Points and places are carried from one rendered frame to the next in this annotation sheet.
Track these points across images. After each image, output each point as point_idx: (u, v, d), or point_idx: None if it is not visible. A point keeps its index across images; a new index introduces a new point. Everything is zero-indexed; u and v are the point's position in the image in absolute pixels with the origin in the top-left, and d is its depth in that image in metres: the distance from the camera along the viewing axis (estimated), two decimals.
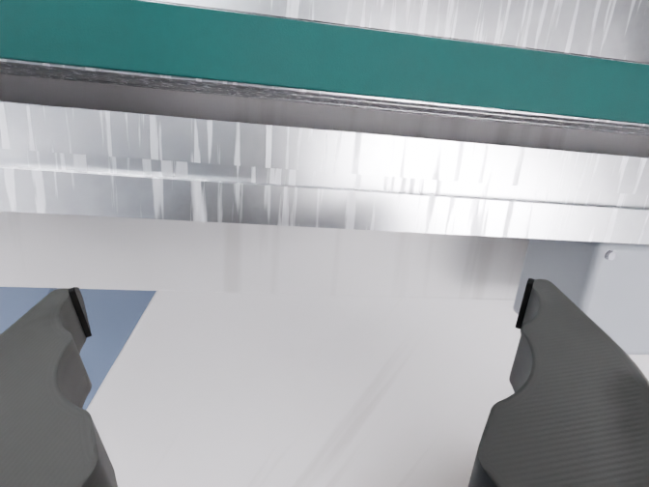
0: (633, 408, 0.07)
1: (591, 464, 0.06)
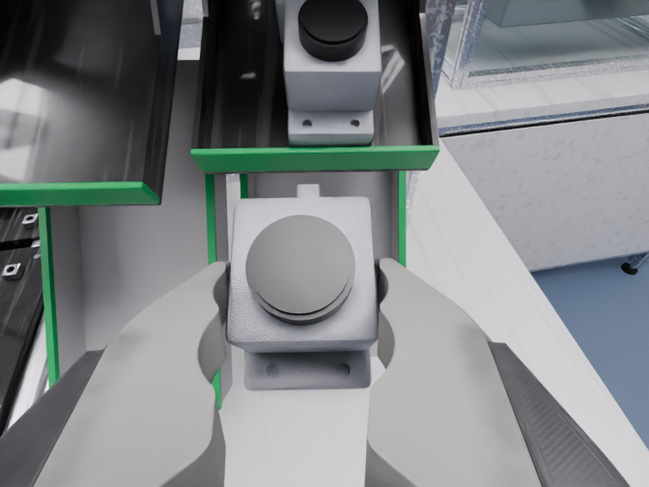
0: (473, 352, 0.08)
1: (456, 412, 0.07)
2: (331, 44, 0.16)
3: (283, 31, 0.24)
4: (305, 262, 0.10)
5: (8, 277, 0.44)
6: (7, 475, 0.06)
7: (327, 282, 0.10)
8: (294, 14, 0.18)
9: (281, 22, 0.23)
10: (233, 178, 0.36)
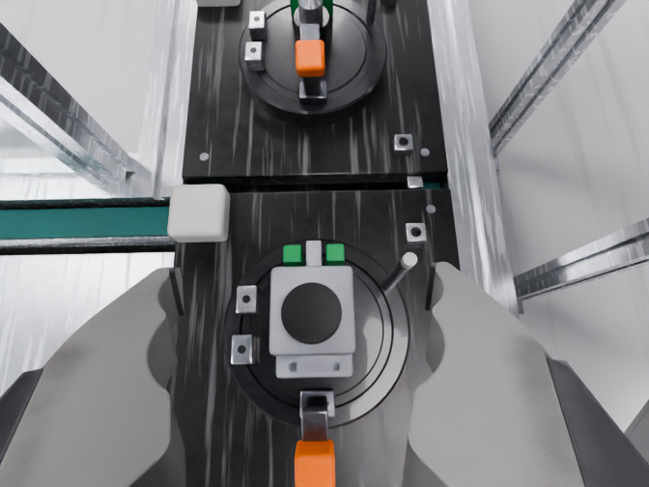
0: (529, 366, 0.08)
1: (504, 425, 0.07)
2: None
3: None
4: (314, 311, 0.19)
5: (412, 243, 0.32)
6: None
7: (326, 323, 0.19)
8: None
9: None
10: None
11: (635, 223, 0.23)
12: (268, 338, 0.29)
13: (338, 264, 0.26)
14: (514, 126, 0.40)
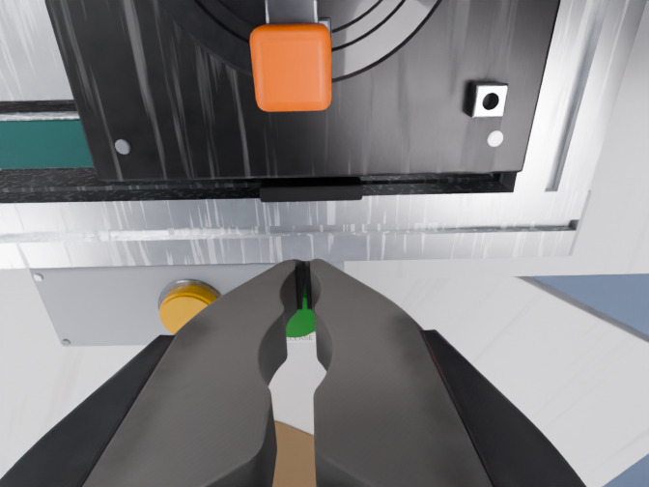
0: (408, 342, 0.09)
1: (398, 404, 0.07)
2: None
3: None
4: None
5: None
6: (78, 444, 0.07)
7: None
8: None
9: None
10: None
11: None
12: None
13: None
14: None
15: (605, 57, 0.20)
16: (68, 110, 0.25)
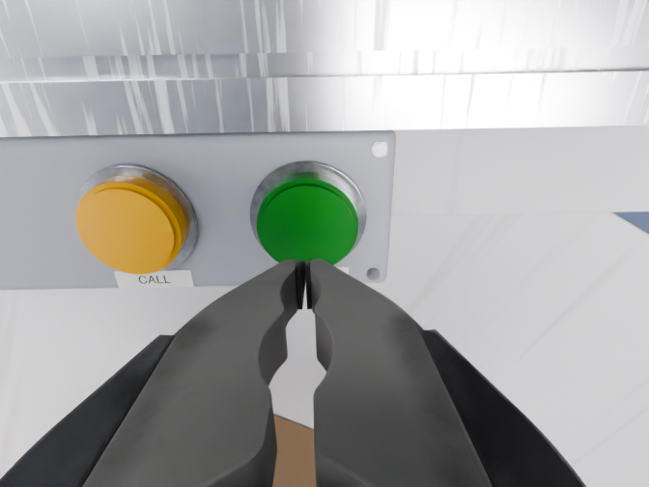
0: (408, 342, 0.09)
1: (398, 404, 0.07)
2: None
3: None
4: None
5: None
6: (78, 444, 0.07)
7: None
8: None
9: None
10: None
11: None
12: None
13: None
14: None
15: None
16: None
